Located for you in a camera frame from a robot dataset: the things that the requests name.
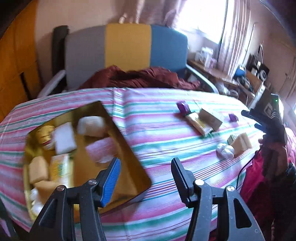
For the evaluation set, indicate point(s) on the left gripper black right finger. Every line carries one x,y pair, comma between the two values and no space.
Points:
184,181

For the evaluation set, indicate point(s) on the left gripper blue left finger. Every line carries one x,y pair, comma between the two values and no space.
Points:
108,181

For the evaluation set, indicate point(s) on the green yellow cracker pack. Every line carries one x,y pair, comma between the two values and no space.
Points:
203,128
61,170

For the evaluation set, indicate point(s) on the white sock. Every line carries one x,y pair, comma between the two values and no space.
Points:
93,126

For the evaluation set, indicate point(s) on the white foam block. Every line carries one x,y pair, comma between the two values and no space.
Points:
64,139

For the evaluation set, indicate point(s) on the purple candy wrapper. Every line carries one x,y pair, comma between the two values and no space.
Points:
183,108
233,117

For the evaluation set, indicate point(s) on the white plastic bag ball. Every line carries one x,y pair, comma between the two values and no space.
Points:
37,200

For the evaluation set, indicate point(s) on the yellow cartoon sock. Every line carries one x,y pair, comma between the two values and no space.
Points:
44,136

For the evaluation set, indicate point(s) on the wooden side desk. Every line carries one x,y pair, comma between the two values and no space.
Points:
250,98

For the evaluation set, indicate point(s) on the gold metal tray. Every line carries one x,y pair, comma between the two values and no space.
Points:
133,181

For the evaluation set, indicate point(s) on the clear plastic bag ball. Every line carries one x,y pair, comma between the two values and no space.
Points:
226,151

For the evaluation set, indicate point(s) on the striped pink green tablecloth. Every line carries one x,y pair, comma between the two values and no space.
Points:
149,121

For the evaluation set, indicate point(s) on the cream cardboard box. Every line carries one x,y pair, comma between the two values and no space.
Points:
211,118

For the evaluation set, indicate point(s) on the pink striped curtain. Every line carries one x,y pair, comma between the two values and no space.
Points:
223,22

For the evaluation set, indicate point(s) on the white boxes on desk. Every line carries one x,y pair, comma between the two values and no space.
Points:
207,57

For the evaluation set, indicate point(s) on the dark red blanket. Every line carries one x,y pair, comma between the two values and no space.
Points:
152,77

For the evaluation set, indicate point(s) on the wooden wardrobe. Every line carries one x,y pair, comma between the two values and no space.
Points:
20,78

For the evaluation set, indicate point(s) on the grey yellow blue chair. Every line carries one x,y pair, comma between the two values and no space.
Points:
127,46

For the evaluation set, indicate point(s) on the black rolled mat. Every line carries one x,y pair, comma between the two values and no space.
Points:
58,48

